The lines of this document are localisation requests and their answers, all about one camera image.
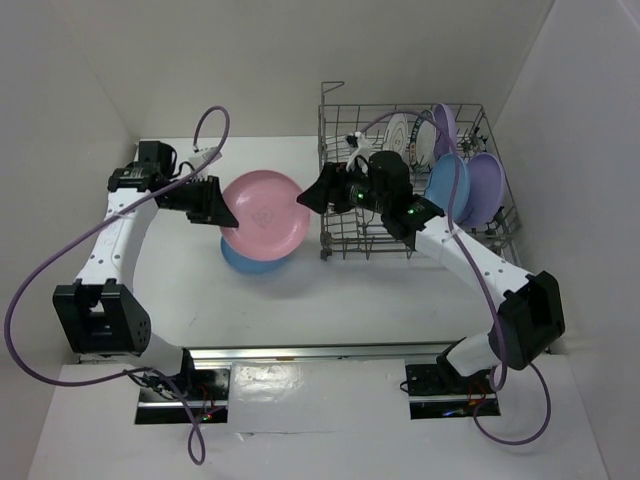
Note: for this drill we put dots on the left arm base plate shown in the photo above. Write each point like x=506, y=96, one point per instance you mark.
x=206, y=394

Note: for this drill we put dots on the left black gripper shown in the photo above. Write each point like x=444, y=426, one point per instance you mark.
x=212, y=206

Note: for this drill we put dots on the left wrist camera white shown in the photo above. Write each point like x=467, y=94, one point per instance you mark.
x=201, y=159

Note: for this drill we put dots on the purple plate back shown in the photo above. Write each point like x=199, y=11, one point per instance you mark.
x=445, y=120

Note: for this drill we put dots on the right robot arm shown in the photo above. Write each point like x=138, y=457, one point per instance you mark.
x=526, y=308

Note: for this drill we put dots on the purple plate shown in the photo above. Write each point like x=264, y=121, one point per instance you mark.
x=487, y=186
x=445, y=120

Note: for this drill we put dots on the aluminium rail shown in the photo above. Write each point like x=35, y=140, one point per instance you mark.
x=403, y=350

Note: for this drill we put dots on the white plate green rim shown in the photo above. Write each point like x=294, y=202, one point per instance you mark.
x=421, y=142

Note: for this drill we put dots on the grey wire dish rack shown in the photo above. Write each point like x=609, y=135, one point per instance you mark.
x=359, y=231

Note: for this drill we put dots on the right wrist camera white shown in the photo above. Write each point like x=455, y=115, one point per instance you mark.
x=361, y=151

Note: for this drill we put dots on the purple plate front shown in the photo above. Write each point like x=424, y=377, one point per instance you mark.
x=487, y=186

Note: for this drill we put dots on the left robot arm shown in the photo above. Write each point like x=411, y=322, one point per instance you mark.
x=98, y=311

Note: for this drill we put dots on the pink plate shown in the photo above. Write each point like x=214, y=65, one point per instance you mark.
x=272, y=224

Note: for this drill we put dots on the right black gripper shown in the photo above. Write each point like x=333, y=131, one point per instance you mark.
x=330, y=187

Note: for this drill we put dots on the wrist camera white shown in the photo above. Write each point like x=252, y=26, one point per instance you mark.
x=361, y=151
x=201, y=159

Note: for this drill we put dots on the blue plate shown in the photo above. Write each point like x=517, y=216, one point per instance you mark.
x=440, y=185
x=245, y=265

